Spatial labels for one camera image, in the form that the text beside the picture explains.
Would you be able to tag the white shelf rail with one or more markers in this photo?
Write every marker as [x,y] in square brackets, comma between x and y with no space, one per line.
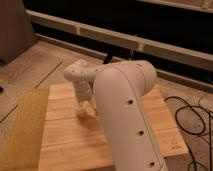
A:
[170,52]

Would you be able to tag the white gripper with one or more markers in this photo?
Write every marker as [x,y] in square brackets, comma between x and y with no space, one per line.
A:
[83,91]

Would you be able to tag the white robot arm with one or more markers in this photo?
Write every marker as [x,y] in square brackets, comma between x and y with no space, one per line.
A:
[117,89]

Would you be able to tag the beige cabinet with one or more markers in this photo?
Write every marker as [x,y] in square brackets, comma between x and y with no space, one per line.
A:
[16,31]

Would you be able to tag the small white ceramic cup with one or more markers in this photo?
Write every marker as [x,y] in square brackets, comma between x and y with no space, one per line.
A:
[81,109]

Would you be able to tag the yellow-green mat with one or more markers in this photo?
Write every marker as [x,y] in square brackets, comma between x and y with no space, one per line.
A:
[21,150]

